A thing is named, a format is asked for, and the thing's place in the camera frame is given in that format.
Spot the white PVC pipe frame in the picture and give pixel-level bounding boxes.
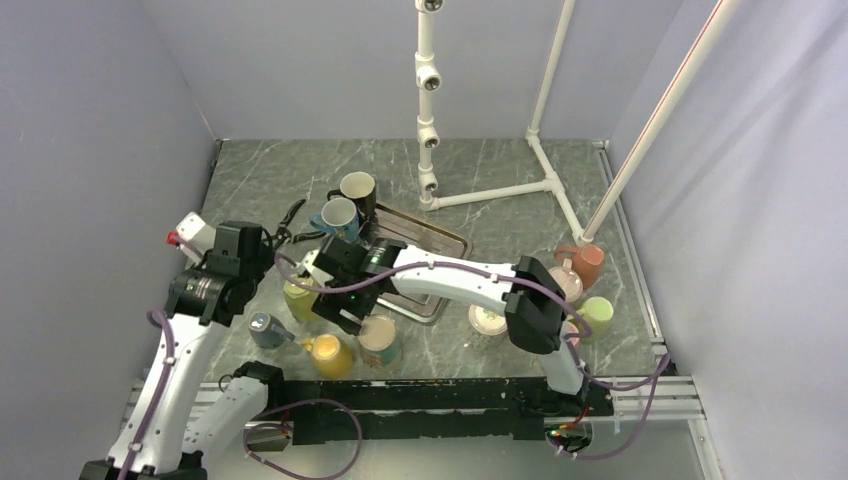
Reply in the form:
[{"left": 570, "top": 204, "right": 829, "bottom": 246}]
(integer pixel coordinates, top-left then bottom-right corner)
[{"left": 413, "top": 0, "right": 743, "bottom": 248}]

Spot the yellow mug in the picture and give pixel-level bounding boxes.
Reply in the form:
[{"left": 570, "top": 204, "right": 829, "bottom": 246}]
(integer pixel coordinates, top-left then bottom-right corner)
[{"left": 299, "top": 334, "right": 354, "bottom": 380}]

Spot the pink lidded cup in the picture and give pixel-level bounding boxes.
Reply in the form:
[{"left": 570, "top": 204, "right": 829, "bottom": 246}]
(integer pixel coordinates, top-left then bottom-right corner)
[{"left": 548, "top": 259, "right": 584, "bottom": 304}]

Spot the pink mug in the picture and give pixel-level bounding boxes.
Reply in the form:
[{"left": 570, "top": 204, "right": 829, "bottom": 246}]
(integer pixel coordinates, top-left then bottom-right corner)
[{"left": 561, "top": 321, "right": 580, "bottom": 346}]

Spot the clear glass mug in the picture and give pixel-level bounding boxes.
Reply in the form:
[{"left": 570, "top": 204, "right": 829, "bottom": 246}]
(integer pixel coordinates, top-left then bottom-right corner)
[{"left": 465, "top": 305, "right": 507, "bottom": 351}]

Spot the light green mug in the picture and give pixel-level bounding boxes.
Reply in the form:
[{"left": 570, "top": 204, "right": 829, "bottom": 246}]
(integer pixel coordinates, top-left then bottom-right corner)
[{"left": 578, "top": 296, "right": 614, "bottom": 342}]

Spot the terracotta brown mug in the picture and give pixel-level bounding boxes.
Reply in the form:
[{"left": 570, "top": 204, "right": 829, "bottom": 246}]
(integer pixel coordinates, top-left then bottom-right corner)
[{"left": 553, "top": 244, "right": 605, "bottom": 290}]

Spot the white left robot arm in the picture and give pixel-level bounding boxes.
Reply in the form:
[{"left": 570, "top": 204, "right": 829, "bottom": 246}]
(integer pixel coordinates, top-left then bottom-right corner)
[{"left": 80, "top": 220, "right": 288, "bottom": 479}]

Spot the grey blue mug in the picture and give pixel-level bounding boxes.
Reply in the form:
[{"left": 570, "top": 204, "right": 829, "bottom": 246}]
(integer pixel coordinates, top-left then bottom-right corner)
[{"left": 248, "top": 312, "right": 296, "bottom": 349}]

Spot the black white-lined mug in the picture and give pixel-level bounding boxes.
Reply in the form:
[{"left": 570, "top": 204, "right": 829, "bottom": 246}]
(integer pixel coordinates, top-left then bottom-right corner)
[{"left": 326, "top": 171, "right": 377, "bottom": 223}]

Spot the beige teal patterned mug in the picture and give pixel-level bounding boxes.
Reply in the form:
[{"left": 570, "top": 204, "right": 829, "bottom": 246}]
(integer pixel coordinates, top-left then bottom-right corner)
[{"left": 357, "top": 315, "right": 402, "bottom": 368}]

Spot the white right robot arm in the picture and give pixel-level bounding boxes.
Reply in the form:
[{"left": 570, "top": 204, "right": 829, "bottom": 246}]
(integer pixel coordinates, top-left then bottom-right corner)
[{"left": 296, "top": 237, "right": 590, "bottom": 415}]

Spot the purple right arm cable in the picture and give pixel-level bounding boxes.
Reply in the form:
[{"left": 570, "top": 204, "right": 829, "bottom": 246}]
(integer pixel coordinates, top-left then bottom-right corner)
[{"left": 274, "top": 254, "right": 672, "bottom": 463}]

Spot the lime green faceted mug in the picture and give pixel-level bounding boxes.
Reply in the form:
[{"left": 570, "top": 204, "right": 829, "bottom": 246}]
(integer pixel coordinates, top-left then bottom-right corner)
[{"left": 283, "top": 280, "right": 322, "bottom": 323}]

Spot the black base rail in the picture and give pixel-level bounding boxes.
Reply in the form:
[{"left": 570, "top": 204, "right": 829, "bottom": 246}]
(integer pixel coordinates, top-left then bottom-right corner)
[{"left": 225, "top": 360, "right": 617, "bottom": 446}]

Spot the steel serving tray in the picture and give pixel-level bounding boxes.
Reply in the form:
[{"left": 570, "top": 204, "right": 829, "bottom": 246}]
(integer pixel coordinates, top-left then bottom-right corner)
[{"left": 367, "top": 201, "right": 474, "bottom": 325}]

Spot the blue floral mug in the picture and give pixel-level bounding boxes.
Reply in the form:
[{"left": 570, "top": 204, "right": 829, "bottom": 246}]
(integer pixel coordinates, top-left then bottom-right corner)
[{"left": 309, "top": 197, "right": 360, "bottom": 244}]

